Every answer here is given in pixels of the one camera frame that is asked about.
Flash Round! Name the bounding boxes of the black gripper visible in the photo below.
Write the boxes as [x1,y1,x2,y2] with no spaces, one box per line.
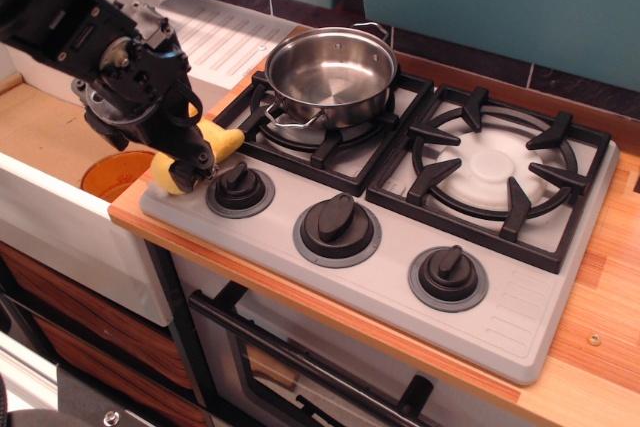
[72,2,217,193]

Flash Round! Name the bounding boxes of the yellow stuffed duck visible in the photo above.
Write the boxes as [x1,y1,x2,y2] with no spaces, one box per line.
[150,114,245,195]

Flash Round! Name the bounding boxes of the stainless steel pan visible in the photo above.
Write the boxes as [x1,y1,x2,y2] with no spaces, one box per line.
[264,23,399,130]

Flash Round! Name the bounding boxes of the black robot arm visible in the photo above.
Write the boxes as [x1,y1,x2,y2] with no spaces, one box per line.
[1,0,216,193]

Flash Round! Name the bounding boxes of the black left stove knob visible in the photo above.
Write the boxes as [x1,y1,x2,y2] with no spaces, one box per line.
[206,161,275,219]

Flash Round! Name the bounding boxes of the black stove knob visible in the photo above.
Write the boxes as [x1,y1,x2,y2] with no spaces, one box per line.
[206,161,275,219]
[408,245,489,313]
[293,193,382,269]

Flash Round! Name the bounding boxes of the black middle stove knob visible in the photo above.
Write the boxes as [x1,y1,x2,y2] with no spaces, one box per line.
[293,193,382,269]

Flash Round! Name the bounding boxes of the grey toy stove top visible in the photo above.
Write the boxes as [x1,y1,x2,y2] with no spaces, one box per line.
[138,40,621,387]

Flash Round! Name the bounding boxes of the black right stove knob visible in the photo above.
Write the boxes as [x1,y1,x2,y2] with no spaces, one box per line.
[408,245,489,313]

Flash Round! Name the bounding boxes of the orange plastic drain bowl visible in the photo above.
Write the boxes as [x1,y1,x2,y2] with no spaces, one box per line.
[80,151,154,202]

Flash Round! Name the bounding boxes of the black left burner grate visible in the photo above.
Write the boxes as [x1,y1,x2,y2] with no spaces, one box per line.
[214,68,434,199]

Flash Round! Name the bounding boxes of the black burner grate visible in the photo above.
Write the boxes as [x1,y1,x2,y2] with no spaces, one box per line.
[366,86,619,274]
[214,68,434,199]

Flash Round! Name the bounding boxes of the wooden drawer fronts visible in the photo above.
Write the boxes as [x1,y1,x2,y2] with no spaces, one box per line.
[1,244,212,426]

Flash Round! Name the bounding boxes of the black right burner grate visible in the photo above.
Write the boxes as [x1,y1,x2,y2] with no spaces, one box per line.
[366,86,619,274]

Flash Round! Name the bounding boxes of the oven door with black handle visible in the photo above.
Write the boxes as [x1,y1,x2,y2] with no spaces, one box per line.
[187,280,451,427]

